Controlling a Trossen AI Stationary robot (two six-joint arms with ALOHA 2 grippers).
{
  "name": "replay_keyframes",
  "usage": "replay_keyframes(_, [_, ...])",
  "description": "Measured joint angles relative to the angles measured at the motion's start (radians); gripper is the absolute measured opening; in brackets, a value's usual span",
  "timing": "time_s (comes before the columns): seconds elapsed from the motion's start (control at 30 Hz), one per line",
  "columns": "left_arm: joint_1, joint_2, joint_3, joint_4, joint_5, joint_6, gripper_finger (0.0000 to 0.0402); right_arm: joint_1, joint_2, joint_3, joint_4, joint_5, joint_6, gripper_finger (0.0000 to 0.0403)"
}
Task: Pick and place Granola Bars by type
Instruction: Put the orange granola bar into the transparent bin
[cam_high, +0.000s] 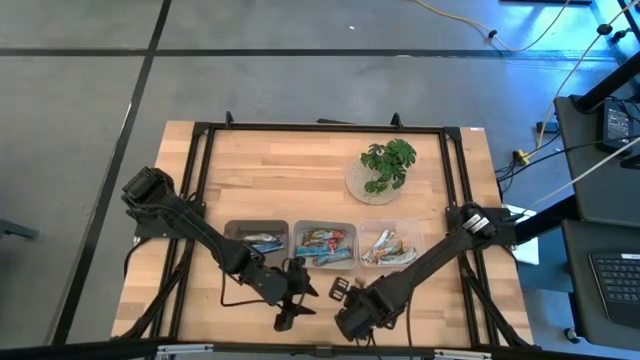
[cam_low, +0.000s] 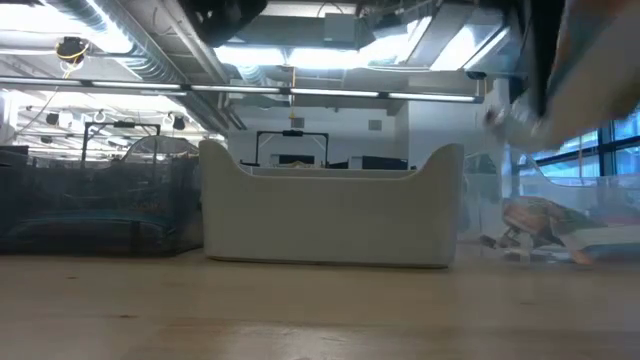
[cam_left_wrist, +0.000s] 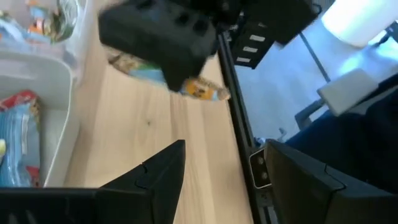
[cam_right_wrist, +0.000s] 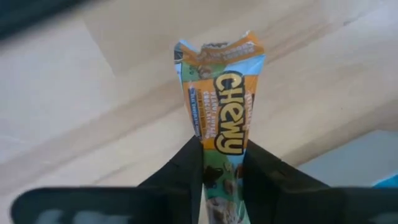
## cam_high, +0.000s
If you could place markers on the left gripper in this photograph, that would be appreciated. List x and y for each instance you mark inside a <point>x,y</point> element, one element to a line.
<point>280,287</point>

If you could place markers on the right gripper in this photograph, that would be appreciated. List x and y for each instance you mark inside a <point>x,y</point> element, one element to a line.
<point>372,297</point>

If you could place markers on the blue granola bar orange end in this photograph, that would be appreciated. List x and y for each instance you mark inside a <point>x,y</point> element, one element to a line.
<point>334,257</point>

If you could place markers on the green brown chewy granola bar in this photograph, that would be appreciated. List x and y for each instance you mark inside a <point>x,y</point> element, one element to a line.
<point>395,256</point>

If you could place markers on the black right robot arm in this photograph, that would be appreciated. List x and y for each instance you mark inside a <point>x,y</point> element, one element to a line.
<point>430,260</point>

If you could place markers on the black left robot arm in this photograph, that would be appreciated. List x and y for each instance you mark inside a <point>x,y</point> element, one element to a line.
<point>200,230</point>

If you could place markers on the white plastic bin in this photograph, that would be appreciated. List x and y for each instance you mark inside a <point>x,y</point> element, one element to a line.
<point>300,261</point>

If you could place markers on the dark grey plastic bin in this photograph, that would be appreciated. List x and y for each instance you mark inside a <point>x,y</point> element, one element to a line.
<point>280,227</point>

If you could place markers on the clear plastic bin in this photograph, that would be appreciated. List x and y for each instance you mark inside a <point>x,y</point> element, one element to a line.
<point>415,227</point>

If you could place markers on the round woven mat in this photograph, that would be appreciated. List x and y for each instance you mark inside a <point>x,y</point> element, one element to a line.
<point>357,190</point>

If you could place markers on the green leafy plant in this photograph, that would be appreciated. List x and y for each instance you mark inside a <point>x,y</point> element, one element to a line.
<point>390,160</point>

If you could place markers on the white paper sheet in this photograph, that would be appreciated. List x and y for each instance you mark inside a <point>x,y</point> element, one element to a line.
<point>525,250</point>

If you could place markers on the black diagonal beam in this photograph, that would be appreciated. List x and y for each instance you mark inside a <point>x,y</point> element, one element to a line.
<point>545,220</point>
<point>610,85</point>

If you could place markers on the yellow plug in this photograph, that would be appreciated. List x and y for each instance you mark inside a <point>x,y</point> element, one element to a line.
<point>522,157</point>

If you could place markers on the black caster wheel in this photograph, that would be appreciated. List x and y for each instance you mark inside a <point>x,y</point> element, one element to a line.
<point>572,336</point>

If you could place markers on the black overhead crossbar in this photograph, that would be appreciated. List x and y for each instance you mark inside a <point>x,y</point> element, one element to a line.
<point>75,352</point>

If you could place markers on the dark desk with keyboard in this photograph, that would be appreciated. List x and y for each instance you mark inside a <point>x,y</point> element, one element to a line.
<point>580,280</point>

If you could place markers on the black power brick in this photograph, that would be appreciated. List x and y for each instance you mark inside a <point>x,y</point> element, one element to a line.
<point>547,127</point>

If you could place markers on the black keyboard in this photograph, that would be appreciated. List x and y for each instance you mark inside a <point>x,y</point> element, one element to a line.
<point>620,285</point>

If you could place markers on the grey floor object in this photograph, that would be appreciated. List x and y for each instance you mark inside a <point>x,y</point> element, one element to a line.
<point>15,230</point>

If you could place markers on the black box device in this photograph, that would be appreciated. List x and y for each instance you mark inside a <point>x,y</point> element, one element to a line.
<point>616,125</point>

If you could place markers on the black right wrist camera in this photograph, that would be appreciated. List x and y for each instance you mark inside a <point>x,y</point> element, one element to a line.
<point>355,322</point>

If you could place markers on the black table frame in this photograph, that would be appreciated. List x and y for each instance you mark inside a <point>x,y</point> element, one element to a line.
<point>320,128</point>

